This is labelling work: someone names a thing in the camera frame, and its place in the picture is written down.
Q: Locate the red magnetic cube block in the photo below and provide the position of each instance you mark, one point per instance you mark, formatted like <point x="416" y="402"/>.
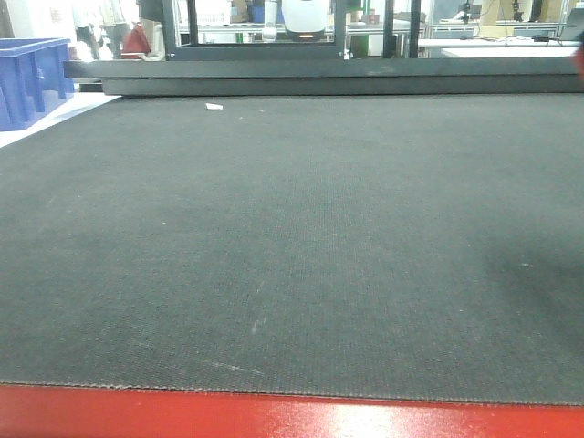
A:
<point x="578" y="60"/>

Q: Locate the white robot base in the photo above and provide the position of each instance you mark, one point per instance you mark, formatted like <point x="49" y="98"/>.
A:
<point x="305" y="20"/>

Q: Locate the dark grey carpet mat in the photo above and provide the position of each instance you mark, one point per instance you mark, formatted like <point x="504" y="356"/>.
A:
<point x="398" y="248"/>

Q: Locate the small white paper scrap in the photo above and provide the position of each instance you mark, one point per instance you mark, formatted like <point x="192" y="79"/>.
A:
<point x="213" y="106"/>

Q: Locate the dark red cone object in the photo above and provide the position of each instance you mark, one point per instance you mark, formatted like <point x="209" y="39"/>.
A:
<point x="135" y="45"/>

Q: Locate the white table in background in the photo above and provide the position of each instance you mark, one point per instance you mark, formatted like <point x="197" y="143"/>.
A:
<point x="501" y="48"/>

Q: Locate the blue plastic crate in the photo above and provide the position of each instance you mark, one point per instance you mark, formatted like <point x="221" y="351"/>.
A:
<point x="33" y="82"/>

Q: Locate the black metal frame platform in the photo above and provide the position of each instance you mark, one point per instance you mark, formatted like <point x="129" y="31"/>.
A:
<point x="316" y="70"/>

